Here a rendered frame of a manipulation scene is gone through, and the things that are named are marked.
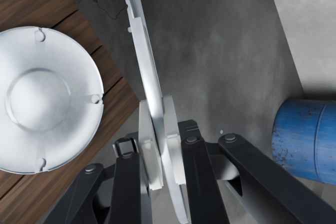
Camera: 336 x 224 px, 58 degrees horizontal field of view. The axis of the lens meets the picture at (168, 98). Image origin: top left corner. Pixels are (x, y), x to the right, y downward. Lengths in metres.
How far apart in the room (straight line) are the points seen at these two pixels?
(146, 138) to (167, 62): 1.23
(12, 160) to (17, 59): 0.19
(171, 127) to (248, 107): 1.81
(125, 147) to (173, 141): 0.02
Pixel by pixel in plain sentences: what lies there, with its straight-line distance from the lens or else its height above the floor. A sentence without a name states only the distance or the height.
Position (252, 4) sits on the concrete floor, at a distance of 2.04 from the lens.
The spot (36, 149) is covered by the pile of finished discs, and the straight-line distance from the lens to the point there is 0.66.
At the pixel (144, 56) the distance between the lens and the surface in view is 0.18.
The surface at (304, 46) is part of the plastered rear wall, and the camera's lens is 2.47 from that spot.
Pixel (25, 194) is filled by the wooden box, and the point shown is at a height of 0.35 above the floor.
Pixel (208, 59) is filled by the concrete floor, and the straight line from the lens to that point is 1.61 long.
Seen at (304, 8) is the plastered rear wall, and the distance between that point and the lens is 2.29.
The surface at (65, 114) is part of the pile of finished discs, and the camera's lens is 0.67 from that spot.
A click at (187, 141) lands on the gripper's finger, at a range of 0.15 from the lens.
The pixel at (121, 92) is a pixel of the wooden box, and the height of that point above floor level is 0.35.
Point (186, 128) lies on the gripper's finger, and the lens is 0.18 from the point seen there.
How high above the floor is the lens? 0.96
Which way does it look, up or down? 44 degrees down
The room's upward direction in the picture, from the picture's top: 94 degrees clockwise
